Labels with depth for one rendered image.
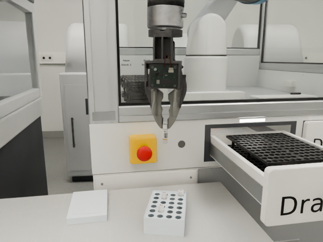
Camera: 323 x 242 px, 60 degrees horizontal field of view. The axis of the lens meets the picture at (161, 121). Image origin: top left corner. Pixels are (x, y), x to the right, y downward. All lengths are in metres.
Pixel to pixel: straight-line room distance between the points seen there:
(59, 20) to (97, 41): 3.43
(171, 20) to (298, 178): 0.37
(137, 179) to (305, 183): 0.45
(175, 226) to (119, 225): 0.13
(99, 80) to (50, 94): 3.49
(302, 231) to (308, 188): 0.56
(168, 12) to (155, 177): 0.47
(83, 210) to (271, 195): 0.41
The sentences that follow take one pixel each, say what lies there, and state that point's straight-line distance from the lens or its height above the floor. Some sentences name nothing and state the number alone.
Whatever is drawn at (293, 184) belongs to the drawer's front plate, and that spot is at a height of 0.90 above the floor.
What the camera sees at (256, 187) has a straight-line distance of 0.61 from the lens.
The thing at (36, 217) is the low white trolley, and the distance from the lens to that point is 0.73.
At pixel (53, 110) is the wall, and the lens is 4.26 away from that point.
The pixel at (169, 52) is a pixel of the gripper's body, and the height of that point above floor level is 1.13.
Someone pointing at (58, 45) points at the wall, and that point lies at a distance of 4.16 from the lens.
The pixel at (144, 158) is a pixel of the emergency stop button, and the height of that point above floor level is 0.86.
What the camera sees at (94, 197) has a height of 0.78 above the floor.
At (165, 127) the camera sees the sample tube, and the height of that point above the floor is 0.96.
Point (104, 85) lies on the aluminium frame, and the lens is 0.75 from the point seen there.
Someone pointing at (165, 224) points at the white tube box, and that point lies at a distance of 0.61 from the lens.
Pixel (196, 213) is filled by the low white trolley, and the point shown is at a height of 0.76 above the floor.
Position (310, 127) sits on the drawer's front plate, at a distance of 0.96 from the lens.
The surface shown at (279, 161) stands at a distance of 0.66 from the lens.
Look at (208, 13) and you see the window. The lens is 0.82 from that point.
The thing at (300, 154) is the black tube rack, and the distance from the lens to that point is 0.72.
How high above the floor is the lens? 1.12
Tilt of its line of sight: 13 degrees down
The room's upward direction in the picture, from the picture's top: straight up
